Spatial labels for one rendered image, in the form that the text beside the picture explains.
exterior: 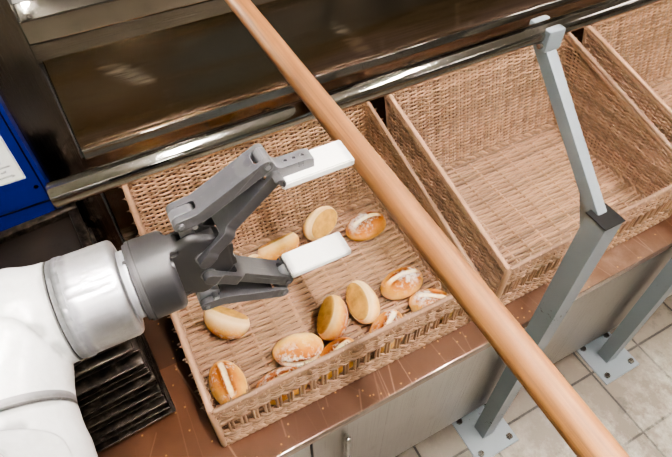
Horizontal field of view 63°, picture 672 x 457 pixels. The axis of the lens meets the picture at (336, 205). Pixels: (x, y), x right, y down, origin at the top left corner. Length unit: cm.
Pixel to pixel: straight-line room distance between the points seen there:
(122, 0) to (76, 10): 7
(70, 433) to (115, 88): 70
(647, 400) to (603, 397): 13
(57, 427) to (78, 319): 8
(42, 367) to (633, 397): 171
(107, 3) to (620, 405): 168
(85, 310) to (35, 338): 4
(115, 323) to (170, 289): 5
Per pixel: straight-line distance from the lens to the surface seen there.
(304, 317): 118
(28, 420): 47
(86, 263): 50
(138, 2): 98
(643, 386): 198
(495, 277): 117
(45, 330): 49
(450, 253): 51
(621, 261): 142
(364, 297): 113
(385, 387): 112
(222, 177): 47
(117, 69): 105
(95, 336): 50
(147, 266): 49
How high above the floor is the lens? 161
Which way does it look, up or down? 49 degrees down
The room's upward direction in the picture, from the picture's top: straight up
